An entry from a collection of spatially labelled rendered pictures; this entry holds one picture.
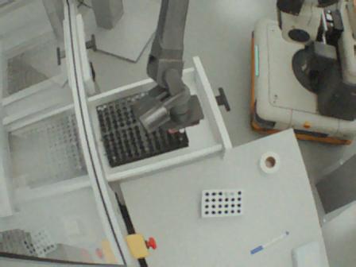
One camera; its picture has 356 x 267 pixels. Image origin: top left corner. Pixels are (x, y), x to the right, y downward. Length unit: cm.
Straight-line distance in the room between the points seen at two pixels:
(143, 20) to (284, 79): 92
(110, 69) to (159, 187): 115
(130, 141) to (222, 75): 117
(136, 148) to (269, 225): 47
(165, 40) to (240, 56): 146
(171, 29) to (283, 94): 114
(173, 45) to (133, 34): 147
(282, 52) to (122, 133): 112
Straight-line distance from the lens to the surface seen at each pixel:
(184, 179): 124
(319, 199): 213
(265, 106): 188
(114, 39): 233
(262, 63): 199
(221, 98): 117
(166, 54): 87
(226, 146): 110
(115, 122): 119
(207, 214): 119
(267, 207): 126
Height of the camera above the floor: 197
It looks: 71 degrees down
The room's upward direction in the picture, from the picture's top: straight up
